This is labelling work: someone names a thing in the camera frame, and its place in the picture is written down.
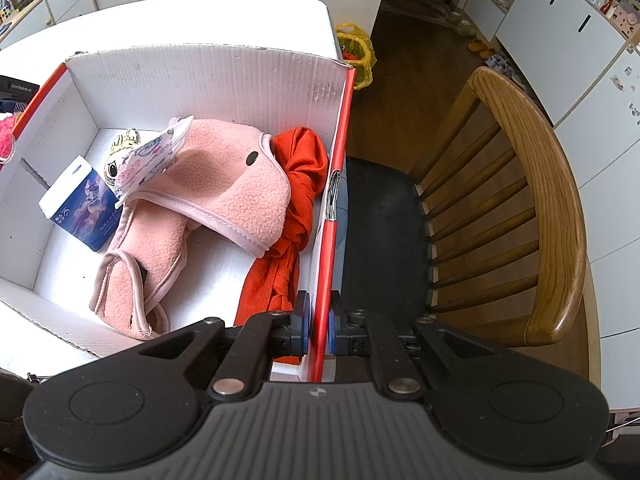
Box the light wooden chair near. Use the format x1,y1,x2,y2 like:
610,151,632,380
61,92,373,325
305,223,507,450
344,65,589,348

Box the cartoon face plush keychain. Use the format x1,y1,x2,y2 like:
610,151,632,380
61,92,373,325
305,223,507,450
103,128,140,190

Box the blue card pack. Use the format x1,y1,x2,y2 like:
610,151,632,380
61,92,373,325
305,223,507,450
39,155,122,252

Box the yellow plastic bag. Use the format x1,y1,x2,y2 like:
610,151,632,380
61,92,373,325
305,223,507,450
335,23,376,91

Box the red white cardboard box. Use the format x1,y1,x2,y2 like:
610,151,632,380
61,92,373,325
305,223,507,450
1,44,354,376

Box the white wall cabinet unit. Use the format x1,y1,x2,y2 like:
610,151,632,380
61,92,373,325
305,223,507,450
461,0,639,413

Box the pink fleece bib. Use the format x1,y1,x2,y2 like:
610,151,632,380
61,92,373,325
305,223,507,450
89,119,291,340

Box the white sideboard cabinet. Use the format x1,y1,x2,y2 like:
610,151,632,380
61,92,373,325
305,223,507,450
1,0,99,49

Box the pink cartoon sticker packet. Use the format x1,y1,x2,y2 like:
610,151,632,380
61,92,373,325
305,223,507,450
112,116,194,209

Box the red knotted cloth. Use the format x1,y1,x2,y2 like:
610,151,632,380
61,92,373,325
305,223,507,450
233,126,330,366

